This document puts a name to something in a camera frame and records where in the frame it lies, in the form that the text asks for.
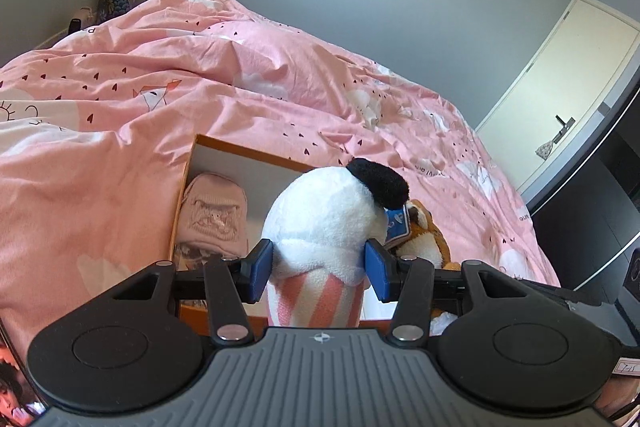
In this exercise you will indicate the printed picture sheet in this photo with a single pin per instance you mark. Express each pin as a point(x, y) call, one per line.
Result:
point(15, 387)

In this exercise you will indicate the pink fabric pouch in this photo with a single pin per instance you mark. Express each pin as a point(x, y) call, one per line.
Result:
point(210, 217)

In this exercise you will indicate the dark wardrobe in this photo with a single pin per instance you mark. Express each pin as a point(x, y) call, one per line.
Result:
point(590, 217)

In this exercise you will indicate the pink printed duvet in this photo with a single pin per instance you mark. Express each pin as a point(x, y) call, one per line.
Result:
point(150, 57)

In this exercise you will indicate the orange cardboard box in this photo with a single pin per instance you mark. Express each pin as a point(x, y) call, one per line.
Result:
point(240, 167)

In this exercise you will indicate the small hanging fabric pouch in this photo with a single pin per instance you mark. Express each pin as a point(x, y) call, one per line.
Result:
point(544, 149)

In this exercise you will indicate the white plush pink striped base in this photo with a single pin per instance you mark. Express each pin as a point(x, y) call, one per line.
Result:
point(320, 217)

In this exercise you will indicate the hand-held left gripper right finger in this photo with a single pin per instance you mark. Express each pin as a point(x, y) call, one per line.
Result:
point(377, 269)

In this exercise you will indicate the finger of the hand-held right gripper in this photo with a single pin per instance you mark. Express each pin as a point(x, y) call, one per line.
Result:
point(585, 298)

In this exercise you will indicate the white door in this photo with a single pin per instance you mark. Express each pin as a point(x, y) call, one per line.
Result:
point(575, 72)

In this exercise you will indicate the orange tiger plush blue outfit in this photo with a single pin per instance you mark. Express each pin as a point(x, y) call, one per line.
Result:
point(425, 232)

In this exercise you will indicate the small bedside gadget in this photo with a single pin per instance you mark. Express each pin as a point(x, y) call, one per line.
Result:
point(80, 19)

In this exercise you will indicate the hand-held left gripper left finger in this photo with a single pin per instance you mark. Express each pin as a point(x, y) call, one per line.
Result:
point(260, 269)

